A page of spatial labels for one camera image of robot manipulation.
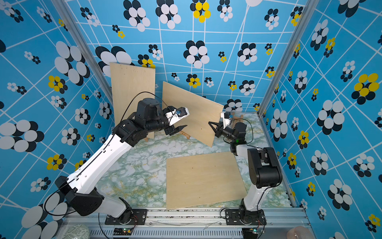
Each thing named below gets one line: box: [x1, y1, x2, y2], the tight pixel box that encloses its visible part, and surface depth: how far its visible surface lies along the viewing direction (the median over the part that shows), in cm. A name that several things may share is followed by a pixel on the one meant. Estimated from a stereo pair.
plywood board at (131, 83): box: [109, 62, 156, 129], surface depth 88 cm
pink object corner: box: [286, 226, 314, 239], surface depth 69 cm
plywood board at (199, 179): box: [166, 151, 248, 210], surface depth 88 cm
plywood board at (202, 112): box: [162, 81, 225, 148], surface depth 87 cm
